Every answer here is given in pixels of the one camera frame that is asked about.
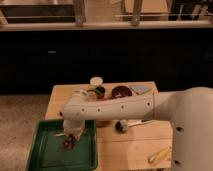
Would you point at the white lidded cup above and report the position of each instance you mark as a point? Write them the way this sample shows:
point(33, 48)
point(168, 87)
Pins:
point(95, 82)

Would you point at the green plastic tray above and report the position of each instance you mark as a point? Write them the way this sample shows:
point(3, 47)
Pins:
point(47, 152)

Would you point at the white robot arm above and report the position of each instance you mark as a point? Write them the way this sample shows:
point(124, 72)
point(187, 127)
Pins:
point(190, 113)

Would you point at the dark brown bowl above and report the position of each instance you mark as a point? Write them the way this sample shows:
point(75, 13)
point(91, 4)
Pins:
point(120, 91)

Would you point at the silver fork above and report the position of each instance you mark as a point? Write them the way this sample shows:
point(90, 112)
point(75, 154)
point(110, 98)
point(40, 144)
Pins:
point(58, 135)

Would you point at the grey blue triangular cloth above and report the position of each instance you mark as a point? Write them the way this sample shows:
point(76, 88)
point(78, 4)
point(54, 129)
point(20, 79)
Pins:
point(139, 90)

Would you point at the dark green cup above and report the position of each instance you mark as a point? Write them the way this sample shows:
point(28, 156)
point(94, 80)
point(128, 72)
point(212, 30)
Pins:
point(100, 92)

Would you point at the orange bowl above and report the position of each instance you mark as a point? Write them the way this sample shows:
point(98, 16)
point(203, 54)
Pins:
point(102, 123)

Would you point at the light green plastic cup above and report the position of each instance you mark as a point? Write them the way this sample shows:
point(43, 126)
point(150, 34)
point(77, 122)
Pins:
point(85, 95)

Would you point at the dark red grape bunch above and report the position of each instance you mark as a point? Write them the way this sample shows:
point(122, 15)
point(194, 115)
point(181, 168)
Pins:
point(69, 143)

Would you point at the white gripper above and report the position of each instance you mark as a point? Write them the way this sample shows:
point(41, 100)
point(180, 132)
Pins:
point(73, 127)

